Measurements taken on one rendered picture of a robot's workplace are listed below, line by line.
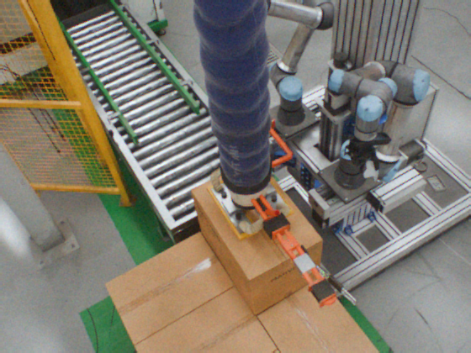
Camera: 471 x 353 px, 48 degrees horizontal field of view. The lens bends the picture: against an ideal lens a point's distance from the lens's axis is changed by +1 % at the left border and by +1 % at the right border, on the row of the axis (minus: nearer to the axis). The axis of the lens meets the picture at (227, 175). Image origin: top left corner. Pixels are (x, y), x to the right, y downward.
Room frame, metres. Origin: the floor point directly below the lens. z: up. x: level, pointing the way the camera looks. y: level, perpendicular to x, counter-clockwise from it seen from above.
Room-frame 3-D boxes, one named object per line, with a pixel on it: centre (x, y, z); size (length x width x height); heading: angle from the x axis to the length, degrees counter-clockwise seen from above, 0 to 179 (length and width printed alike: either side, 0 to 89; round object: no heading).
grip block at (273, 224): (1.18, -0.18, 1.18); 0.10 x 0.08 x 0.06; 111
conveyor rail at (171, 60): (2.96, 0.22, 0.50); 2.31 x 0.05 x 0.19; 23
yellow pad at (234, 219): (1.38, 0.00, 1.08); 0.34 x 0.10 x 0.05; 21
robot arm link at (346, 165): (1.47, -0.59, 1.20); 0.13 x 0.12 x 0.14; 50
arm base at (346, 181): (1.47, -0.58, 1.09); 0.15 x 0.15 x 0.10
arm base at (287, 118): (1.93, -0.39, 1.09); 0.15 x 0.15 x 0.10
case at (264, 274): (1.41, -0.10, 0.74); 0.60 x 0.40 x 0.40; 22
